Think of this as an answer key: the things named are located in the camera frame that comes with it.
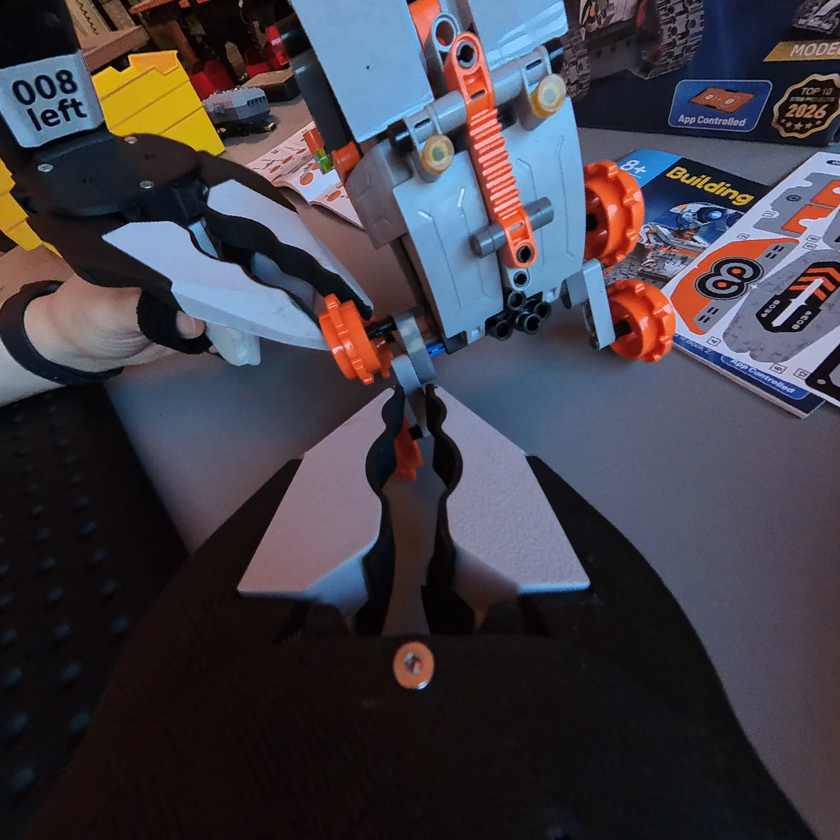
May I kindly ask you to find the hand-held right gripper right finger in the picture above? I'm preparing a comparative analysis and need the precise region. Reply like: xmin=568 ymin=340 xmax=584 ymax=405
xmin=423 ymin=386 xmax=592 ymax=630

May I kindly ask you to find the grey toy robot model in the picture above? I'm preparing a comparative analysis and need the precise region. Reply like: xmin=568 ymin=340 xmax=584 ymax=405
xmin=289 ymin=0 xmax=614 ymax=352

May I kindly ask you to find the blue cover booklet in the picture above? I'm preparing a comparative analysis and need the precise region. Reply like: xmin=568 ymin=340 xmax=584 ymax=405
xmin=604 ymin=150 xmax=824 ymax=417

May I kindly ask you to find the yellow storage bin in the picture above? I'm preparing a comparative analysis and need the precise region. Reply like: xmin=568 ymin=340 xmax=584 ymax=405
xmin=0 ymin=51 xmax=226 ymax=250

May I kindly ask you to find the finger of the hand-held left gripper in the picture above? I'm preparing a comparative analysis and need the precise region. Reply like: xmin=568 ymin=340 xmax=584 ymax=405
xmin=100 ymin=218 xmax=336 ymax=353
xmin=197 ymin=176 xmax=376 ymax=324

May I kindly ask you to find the blue robot kit box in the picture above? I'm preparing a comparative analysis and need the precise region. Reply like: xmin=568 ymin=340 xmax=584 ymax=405
xmin=563 ymin=0 xmax=840 ymax=148

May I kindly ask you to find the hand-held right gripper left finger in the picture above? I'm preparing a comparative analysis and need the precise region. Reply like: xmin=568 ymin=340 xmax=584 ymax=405
xmin=236 ymin=386 xmax=406 ymax=634

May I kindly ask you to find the sticker sheet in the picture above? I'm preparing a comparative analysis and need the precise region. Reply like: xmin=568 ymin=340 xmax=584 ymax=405
xmin=663 ymin=152 xmax=840 ymax=408

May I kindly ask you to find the person's left hand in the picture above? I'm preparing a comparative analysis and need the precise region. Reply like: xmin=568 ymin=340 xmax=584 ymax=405
xmin=21 ymin=272 xmax=221 ymax=376

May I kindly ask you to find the white instruction booklet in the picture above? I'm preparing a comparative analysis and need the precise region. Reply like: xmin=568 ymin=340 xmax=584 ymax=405
xmin=246 ymin=128 xmax=365 ymax=229

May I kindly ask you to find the grey electronic module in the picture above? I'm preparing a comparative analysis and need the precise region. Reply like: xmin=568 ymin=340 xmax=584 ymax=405
xmin=202 ymin=87 xmax=273 ymax=137

